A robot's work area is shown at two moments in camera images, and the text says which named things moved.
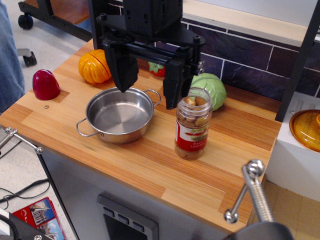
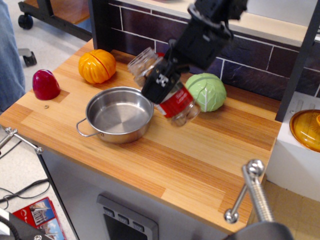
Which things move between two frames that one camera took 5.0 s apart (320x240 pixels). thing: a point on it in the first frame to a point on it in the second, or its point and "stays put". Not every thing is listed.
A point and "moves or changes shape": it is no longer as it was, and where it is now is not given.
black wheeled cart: [42, 11] stays put
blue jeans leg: [12, 88] stays put
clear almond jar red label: [193, 126] moves or changes shape
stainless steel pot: [118, 117] stays put
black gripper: [155, 27] to [207, 29]
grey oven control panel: [122, 223] stays put
